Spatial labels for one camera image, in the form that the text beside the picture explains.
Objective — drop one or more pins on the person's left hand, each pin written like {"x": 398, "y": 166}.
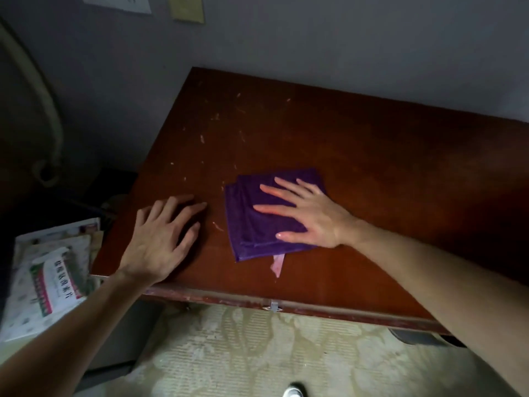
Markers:
{"x": 157, "y": 243}

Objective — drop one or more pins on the person's right hand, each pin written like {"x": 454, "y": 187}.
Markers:
{"x": 322, "y": 223}

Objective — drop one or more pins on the purple cloth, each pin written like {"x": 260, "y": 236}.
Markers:
{"x": 248, "y": 219}

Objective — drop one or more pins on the person's right forearm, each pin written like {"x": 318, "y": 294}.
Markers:
{"x": 446, "y": 293}

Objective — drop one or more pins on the brown wooden table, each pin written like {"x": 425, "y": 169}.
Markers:
{"x": 372, "y": 152}

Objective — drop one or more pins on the black appliance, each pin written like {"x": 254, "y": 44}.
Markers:
{"x": 124, "y": 334}

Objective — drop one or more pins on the red green medicine box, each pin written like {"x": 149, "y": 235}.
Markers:
{"x": 58, "y": 281}

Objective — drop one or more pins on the floral print paper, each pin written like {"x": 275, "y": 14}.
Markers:
{"x": 20, "y": 293}

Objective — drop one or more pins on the white sneaker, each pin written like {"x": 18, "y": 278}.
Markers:
{"x": 294, "y": 391}

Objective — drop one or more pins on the beige wall plate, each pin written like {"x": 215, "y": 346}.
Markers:
{"x": 186, "y": 8}

